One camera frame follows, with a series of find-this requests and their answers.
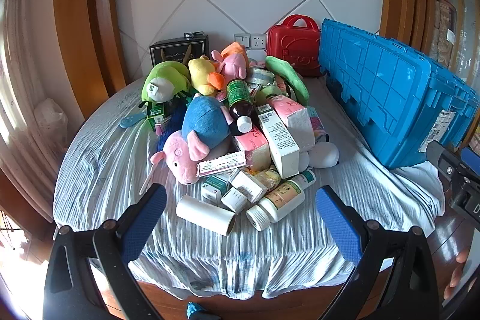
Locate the yellow packet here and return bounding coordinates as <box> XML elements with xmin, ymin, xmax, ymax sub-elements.
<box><xmin>259</xmin><ymin>168</ymin><xmax>283</xmax><ymax>190</ymax></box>

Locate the blue plastic crate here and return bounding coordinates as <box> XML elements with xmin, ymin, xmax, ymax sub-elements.
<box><xmin>318</xmin><ymin>19</ymin><xmax>480</xmax><ymax>171</ymax></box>

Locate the pink plush toy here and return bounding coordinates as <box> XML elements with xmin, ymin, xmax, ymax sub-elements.
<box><xmin>211</xmin><ymin>50</ymin><xmax>249</xmax><ymax>81</ymax></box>

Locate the clear tape roll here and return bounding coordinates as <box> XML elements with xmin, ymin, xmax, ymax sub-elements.
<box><xmin>255</xmin><ymin>85</ymin><xmax>289</xmax><ymax>105</ymax></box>
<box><xmin>245</xmin><ymin>68</ymin><xmax>278</xmax><ymax>87</ymax></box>

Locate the white plush toy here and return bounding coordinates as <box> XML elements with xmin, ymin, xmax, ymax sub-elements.
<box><xmin>300</xmin><ymin>142</ymin><xmax>340</xmax><ymax>169</ymax></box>

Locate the blue pink pig plush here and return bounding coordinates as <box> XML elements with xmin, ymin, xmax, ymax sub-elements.
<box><xmin>150</xmin><ymin>96</ymin><xmax>231</xmax><ymax>186</ymax></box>

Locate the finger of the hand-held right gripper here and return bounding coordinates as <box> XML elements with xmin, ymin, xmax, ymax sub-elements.
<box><xmin>460</xmin><ymin>148</ymin><xmax>480</xmax><ymax>171</ymax></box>
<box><xmin>426</xmin><ymin>141</ymin><xmax>456</xmax><ymax>174</ymax></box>

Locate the brown bottle green label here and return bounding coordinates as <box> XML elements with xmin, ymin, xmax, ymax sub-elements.
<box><xmin>226</xmin><ymin>79</ymin><xmax>256</xmax><ymax>135</ymax></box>

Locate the sheer curtain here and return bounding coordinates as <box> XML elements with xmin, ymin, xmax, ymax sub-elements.
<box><xmin>0</xmin><ymin>0</ymin><xmax>70</xmax><ymax>225</ymax></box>

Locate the small white medicine box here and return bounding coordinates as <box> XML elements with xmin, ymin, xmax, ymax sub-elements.
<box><xmin>200</xmin><ymin>174</ymin><xmax>231</xmax><ymax>204</ymax></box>
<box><xmin>229</xmin><ymin>170</ymin><xmax>268</xmax><ymax>203</ymax></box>
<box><xmin>220</xmin><ymin>187</ymin><xmax>249</xmax><ymax>213</ymax></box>

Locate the white cardboard tube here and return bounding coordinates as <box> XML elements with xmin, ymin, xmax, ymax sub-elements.
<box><xmin>176</xmin><ymin>194</ymin><xmax>237</xmax><ymax>236</ymax></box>

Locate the white bottle beige label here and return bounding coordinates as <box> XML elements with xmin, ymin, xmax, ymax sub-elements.
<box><xmin>245</xmin><ymin>181</ymin><xmax>305</xmax><ymax>231</ymax></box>

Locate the tall white medicine box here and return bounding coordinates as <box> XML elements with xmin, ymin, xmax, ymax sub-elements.
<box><xmin>257</xmin><ymin>108</ymin><xmax>301</xmax><ymax>180</ymax></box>

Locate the green plush hat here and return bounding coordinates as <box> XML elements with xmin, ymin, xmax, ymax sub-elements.
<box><xmin>265</xmin><ymin>55</ymin><xmax>310</xmax><ymax>106</ymax></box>

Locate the pink carton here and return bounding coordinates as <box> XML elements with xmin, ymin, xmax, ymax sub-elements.
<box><xmin>266</xmin><ymin>95</ymin><xmax>316</xmax><ymax>153</ymax></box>

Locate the colourful small tissue pack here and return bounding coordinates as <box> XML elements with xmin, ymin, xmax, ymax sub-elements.
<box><xmin>307</xmin><ymin>106</ymin><xmax>328</xmax><ymax>141</ymax></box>

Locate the red toy suitcase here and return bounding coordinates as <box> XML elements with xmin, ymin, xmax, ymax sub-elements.
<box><xmin>267</xmin><ymin>15</ymin><xmax>323</xmax><ymax>78</ymax></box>

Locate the pink tissue pack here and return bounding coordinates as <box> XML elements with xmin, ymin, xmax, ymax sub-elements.
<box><xmin>232</xmin><ymin>125</ymin><xmax>272</xmax><ymax>171</ymax></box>

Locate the green medicine box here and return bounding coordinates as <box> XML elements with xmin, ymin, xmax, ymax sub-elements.
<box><xmin>146</xmin><ymin>103</ymin><xmax>168</xmax><ymax>130</ymax></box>

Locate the pink white medicine box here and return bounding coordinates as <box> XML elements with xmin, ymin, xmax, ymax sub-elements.
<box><xmin>197</xmin><ymin>151</ymin><xmax>248</xmax><ymax>177</ymax></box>

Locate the white bottle green label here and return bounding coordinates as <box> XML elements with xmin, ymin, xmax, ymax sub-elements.
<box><xmin>296</xmin><ymin>170</ymin><xmax>317</xmax><ymax>190</ymax></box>

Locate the patterned wall hanging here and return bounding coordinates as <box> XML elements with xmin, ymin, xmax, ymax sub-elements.
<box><xmin>435</xmin><ymin>0</ymin><xmax>459</xmax><ymax>66</ymax></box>

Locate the yellow duck plush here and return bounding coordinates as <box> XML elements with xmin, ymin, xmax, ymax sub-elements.
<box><xmin>187</xmin><ymin>55</ymin><xmax>226</xmax><ymax>96</ymax></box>

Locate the dark blue plush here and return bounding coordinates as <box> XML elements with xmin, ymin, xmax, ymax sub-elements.
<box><xmin>155</xmin><ymin>100</ymin><xmax>193</xmax><ymax>153</ymax></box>

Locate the black gift box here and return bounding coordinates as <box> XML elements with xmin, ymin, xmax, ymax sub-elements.
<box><xmin>149</xmin><ymin>35</ymin><xmax>210</xmax><ymax>66</ymax></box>

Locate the teal foil object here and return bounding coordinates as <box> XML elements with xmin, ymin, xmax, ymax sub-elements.
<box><xmin>186</xmin><ymin>302</ymin><xmax>208</xmax><ymax>319</ymax></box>

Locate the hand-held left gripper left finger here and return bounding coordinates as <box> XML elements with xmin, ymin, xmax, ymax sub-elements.
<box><xmin>43</xmin><ymin>184</ymin><xmax>167</xmax><ymax>320</ymax></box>

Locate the wooden desktop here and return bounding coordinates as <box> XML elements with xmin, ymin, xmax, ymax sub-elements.
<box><xmin>127</xmin><ymin>264</ymin><xmax>391</xmax><ymax>320</ymax></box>

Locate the person's right hand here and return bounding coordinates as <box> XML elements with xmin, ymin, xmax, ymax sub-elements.
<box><xmin>442</xmin><ymin>241</ymin><xmax>480</xmax><ymax>302</ymax></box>

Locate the orange plush toy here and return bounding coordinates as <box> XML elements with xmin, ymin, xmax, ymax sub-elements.
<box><xmin>221</xmin><ymin>41</ymin><xmax>247</xmax><ymax>57</ymax></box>

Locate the striped grey tablecloth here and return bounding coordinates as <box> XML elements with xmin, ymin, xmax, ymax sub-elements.
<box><xmin>53</xmin><ymin>74</ymin><xmax>447</xmax><ymax>300</ymax></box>

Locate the green white frog plush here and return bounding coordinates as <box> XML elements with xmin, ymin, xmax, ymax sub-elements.
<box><xmin>140</xmin><ymin>61</ymin><xmax>193</xmax><ymax>109</ymax></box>

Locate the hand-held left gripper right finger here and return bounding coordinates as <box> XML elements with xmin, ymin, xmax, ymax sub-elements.
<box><xmin>316</xmin><ymin>186</ymin><xmax>439</xmax><ymax>320</ymax></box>

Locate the white plastic bag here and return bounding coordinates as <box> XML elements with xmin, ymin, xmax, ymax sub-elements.
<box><xmin>34</xmin><ymin>99</ymin><xmax>65</xmax><ymax>134</ymax></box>

